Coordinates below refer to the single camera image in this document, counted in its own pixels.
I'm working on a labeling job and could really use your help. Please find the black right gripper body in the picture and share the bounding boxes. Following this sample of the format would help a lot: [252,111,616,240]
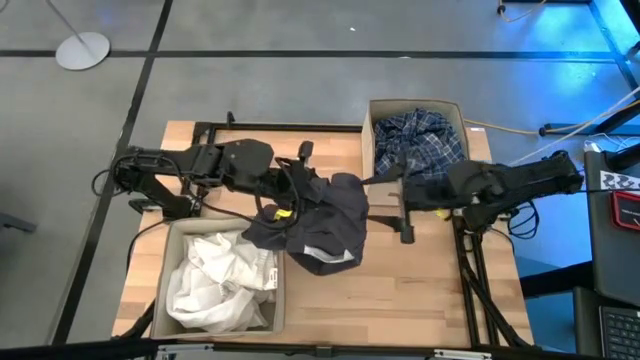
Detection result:
[394,162,454,245]

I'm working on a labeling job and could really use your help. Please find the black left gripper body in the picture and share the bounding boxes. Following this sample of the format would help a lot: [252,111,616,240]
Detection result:
[273,140,316,211]

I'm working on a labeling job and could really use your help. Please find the dark grey garment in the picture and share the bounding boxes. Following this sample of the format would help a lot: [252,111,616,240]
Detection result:
[241,167,370,277]

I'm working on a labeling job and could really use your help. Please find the blue plaid shirt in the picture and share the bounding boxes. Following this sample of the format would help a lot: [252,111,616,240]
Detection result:
[373,107,469,181]

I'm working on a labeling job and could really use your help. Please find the white garment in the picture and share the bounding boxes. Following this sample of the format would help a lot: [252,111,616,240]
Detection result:
[165,229,280,334]

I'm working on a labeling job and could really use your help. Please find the beige fabric bin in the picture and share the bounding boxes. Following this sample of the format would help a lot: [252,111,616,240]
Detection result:
[150,215,286,340]
[360,97,474,219]

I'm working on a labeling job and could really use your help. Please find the black stand leg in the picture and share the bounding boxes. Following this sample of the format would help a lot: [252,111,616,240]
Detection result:
[538,97,640,139]

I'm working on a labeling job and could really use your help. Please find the black equipment case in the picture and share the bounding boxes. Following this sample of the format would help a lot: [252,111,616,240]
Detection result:
[583,149,640,307]

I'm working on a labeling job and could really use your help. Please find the black and white marker tag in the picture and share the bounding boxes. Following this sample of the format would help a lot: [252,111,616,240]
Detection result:
[599,170,640,194]

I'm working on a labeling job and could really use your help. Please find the red device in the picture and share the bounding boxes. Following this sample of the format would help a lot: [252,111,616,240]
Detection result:
[609,189,640,232]

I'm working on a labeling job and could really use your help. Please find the round white stand base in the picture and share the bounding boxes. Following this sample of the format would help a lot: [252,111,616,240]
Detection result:
[43,0,112,72]

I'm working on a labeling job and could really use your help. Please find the black rig beam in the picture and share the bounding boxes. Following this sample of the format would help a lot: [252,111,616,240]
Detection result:
[0,338,640,360]

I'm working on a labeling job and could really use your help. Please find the grey furniture foot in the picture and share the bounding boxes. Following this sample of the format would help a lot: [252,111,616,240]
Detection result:
[0,212,38,235]

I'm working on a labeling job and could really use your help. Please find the black metal frame rails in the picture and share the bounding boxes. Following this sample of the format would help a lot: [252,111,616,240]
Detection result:
[180,110,364,201]

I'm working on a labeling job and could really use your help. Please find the yellow cable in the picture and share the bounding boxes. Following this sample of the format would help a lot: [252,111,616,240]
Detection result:
[463,117,544,137]

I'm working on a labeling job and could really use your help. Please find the black diagonal frame struts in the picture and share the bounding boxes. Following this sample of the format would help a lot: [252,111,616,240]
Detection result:
[452,227,534,349]

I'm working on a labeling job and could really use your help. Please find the blue cable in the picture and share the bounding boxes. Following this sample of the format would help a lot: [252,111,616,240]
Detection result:
[507,199,541,241]

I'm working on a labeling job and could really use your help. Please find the white cable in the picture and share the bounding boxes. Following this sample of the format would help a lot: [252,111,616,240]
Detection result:
[494,85,640,174]

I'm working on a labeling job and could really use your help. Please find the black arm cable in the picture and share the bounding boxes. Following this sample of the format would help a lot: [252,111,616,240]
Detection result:
[125,219,169,274]

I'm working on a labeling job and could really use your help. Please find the thin black cable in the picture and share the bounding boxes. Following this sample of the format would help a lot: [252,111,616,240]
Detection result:
[579,186,640,196]

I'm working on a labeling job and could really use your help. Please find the tan cable with black plug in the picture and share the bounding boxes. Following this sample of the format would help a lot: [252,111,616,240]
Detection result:
[497,0,549,24]

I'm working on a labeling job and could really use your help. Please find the black diagonal frame strut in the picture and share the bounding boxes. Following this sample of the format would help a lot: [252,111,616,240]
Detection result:
[117,299,157,341]

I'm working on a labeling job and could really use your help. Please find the black table leg frame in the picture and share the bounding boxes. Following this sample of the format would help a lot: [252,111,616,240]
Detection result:
[499,0,640,91]

